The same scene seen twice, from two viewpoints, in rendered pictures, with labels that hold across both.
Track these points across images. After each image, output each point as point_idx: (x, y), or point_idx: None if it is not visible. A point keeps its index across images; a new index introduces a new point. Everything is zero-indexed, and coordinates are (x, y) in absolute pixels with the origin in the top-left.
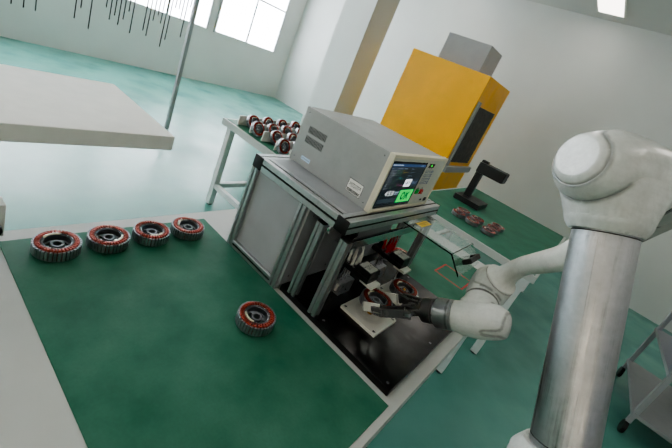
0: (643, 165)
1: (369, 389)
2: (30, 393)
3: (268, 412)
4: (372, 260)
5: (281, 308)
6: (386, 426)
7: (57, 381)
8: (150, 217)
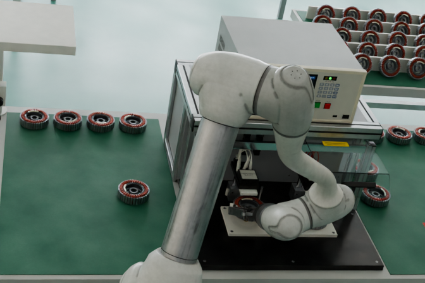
0: (207, 74)
1: None
2: None
3: (97, 239)
4: None
5: (166, 195)
6: None
7: (0, 184)
8: (111, 111)
